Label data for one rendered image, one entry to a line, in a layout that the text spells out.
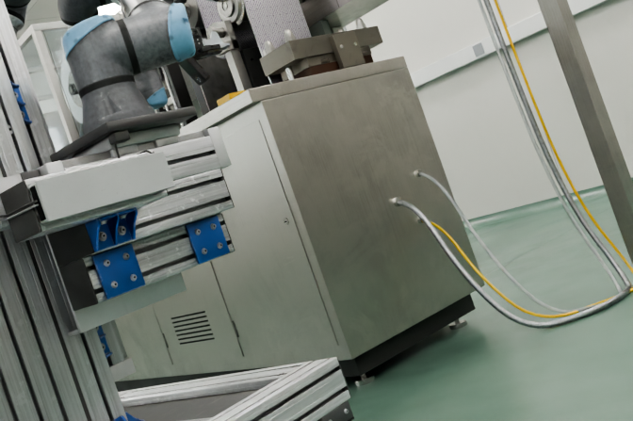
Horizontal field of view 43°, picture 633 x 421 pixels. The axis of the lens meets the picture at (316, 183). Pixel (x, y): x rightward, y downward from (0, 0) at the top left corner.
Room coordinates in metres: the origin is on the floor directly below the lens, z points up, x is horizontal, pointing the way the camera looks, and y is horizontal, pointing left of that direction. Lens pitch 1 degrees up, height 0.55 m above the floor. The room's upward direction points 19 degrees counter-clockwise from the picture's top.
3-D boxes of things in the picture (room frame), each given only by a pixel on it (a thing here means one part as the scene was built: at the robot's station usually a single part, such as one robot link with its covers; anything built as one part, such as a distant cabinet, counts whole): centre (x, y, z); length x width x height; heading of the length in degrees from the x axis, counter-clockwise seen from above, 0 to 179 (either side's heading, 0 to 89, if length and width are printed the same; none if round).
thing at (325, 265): (3.37, 0.65, 0.43); 2.52 x 0.64 x 0.86; 40
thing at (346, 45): (2.53, -0.24, 0.96); 0.10 x 0.03 x 0.11; 130
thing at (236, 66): (2.62, 0.13, 1.05); 0.06 x 0.05 x 0.31; 130
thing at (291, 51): (2.59, -0.16, 1.00); 0.40 x 0.16 x 0.06; 130
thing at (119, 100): (1.64, 0.34, 0.87); 0.15 x 0.15 x 0.10
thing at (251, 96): (3.36, 0.66, 0.88); 2.52 x 0.66 x 0.04; 40
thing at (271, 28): (2.66, -0.06, 1.08); 0.23 x 0.01 x 0.18; 130
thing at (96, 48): (1.64, 0.33, 0.98); 0.13 x 0.12 x 0.14; 103
